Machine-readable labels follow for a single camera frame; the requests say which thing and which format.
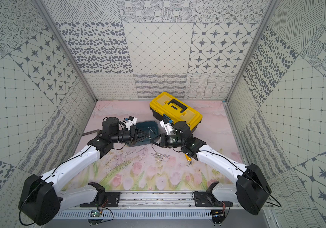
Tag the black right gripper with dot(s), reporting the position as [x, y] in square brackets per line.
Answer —
[163, 142]

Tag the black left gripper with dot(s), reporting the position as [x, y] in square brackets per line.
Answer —
[134, 135]

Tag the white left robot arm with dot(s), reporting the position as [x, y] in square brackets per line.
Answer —
[42, 199]

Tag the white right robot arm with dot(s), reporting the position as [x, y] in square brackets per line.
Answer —
[251, 188]

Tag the teal plastic storage box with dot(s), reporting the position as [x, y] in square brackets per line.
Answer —
[150, 128]

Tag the dark metal L-shaped wrench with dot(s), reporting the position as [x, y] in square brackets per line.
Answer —
[91, 132]

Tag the yellow black utility knife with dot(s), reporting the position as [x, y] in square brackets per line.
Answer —
[188, 159]

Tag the yellow black toolbox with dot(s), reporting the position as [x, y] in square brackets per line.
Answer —
[167, 106]

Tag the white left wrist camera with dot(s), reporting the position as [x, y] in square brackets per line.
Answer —
[130, 121]

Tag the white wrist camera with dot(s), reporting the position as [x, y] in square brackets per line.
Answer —
[167, 126]
[130, 121]

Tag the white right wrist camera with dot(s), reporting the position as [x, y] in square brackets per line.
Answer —
[167, 126]

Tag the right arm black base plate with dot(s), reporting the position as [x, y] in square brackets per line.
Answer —
[203, 199]

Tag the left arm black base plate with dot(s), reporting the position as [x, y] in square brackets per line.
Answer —
[107, 199]

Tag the aluminium mounting rail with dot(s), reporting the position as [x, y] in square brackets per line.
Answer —
[151, 198]

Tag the white slotted cable duct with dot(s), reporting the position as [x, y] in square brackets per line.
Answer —
[136, 214]

